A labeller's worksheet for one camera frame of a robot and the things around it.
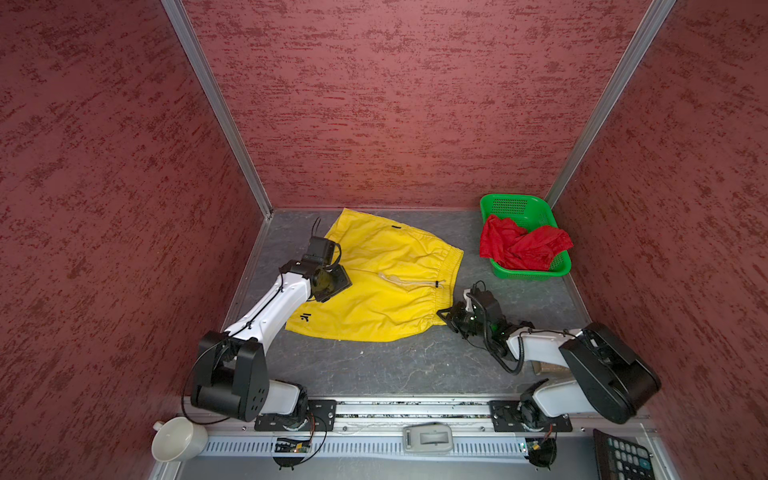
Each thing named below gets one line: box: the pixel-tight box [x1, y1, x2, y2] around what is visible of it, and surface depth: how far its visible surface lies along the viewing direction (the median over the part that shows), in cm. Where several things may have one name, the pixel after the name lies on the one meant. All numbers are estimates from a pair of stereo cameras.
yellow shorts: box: [285, 208, 464, 343], surface depth 98 cm
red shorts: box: [479, 214, 574, 271], surface depth 102 cm
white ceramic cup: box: [151, 417, 209, 462], surface depth 66 cm
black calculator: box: [593, 428, 654, 480], surface depth 69 cm
